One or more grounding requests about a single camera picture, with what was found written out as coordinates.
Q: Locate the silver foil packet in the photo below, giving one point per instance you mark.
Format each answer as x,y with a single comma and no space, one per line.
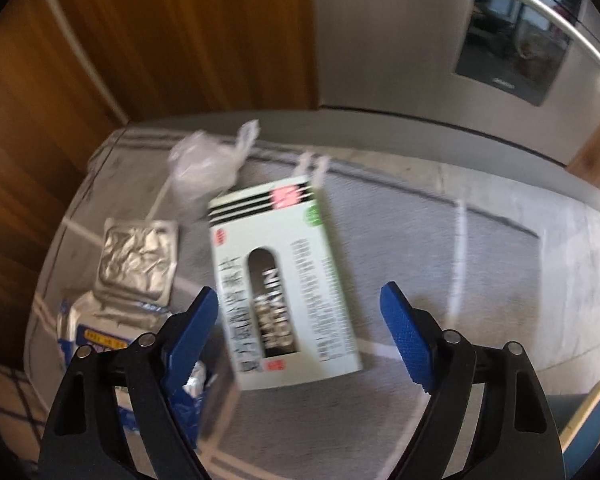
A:
135,255

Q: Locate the stainless steel oven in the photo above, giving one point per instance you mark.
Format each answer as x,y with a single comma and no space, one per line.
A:
380,35

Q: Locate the grey floor mat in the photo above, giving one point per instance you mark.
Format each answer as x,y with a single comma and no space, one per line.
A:
430,240

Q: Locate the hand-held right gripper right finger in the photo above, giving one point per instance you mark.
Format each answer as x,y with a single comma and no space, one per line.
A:
405,330

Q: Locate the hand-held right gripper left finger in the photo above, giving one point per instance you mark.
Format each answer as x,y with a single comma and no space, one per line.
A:
195,330

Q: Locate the person's left forearm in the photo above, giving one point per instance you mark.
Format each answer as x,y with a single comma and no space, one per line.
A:
5,410

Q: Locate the clear plastic bag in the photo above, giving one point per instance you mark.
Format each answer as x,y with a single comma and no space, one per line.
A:
200,165

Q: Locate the white printed carton box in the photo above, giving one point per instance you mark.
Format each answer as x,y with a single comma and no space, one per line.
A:
330,285

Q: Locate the blue and white packet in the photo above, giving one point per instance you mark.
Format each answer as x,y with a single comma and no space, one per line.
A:
100,320

